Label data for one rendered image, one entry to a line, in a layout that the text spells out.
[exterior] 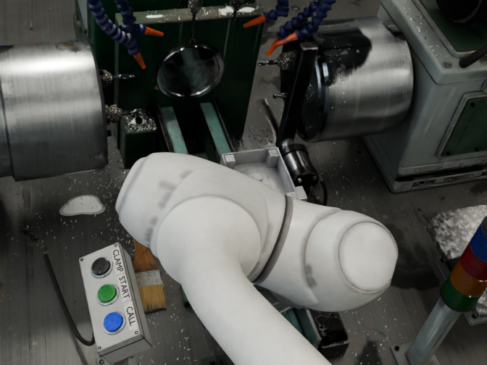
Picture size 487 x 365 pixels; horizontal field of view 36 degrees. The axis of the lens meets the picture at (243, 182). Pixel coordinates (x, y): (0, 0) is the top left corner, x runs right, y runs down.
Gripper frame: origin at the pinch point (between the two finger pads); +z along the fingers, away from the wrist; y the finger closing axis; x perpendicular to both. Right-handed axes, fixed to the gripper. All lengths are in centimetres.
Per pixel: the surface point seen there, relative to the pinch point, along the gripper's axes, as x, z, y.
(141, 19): -54, 27, 4
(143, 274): -6.2, 37.8, 10.1
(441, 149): -21, 31, -57
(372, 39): -43, 18, -39
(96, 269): -6.6, 7.9, 21.7
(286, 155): -22.7, 21.3, -17.7
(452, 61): -35, 14, -53
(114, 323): 2.0, 2.5, 20.8
